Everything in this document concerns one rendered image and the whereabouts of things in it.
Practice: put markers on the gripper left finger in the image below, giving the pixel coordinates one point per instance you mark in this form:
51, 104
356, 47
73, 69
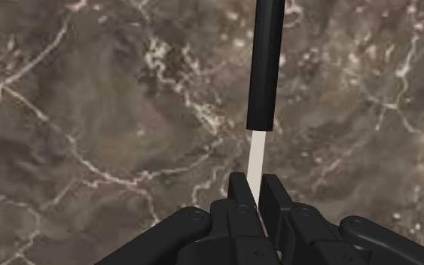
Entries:
241, 220

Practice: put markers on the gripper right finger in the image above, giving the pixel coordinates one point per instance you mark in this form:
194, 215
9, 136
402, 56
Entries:
299, 227

